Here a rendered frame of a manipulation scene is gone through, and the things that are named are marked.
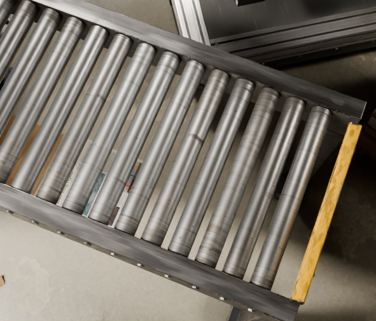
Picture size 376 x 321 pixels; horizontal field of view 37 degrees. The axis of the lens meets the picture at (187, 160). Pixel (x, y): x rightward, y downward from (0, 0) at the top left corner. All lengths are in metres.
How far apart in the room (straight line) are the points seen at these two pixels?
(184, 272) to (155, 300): 0.81
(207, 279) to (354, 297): 0.97
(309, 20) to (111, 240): 1.23
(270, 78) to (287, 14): 0.82
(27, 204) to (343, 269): 1.22
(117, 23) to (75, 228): 0.52
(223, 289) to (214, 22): 1.16
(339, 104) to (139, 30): 0.52
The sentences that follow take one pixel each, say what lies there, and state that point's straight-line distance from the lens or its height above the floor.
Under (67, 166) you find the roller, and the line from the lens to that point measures 1.33.
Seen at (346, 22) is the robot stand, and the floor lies 0.23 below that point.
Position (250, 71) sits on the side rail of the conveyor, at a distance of 1.39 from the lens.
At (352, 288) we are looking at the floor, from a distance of 2.13.
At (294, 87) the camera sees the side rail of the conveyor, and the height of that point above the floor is 0.80.
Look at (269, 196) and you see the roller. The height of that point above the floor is 0.79.
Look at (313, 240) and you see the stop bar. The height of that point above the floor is 0.82.
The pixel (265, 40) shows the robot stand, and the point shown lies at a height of 0.23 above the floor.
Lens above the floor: 2.04
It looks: 73 degrees down
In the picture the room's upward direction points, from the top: 1 degrees clockwise
